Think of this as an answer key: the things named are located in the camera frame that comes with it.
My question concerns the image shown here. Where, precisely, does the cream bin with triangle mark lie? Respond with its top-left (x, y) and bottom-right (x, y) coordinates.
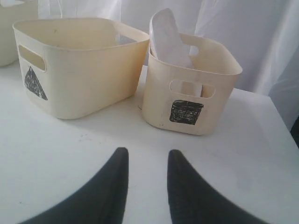
top-left (13, 18), bottom-right (150, 119)

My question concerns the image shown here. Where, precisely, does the white square plate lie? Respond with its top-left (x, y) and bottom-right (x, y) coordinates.
top-left (149, 8), bottom-right (203, 98)

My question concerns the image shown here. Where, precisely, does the cream bin with square mark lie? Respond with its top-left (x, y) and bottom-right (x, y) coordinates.
top-left (142, 34), bottom-right (242, 135)

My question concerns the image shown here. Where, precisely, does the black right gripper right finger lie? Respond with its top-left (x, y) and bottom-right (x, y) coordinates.
top-left (167, 149), bottom-right (265, 224)

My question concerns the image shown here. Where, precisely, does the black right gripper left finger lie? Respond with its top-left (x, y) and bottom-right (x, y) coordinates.
top-left (25, 147), bottom-right (129, 224)

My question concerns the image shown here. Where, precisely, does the cream bin with circle mark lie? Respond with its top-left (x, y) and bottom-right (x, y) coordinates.
top-left (0, 0), bottom-right (38, 67)

